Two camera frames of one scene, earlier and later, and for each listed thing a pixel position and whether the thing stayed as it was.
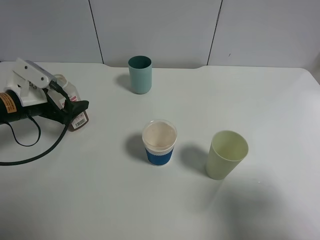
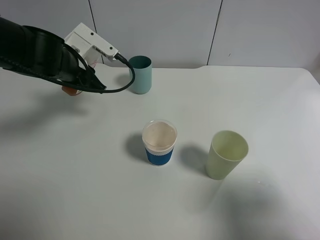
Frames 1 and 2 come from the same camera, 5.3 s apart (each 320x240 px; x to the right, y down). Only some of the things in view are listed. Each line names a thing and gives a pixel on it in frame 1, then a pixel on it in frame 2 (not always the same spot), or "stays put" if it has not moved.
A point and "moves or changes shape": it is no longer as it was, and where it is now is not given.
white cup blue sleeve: (159, 136) stays put
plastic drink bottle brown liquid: (72, 94) moves or changes shape
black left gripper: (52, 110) -> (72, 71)
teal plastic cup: (140, 68) stays put
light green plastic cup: (227, 150) stays put
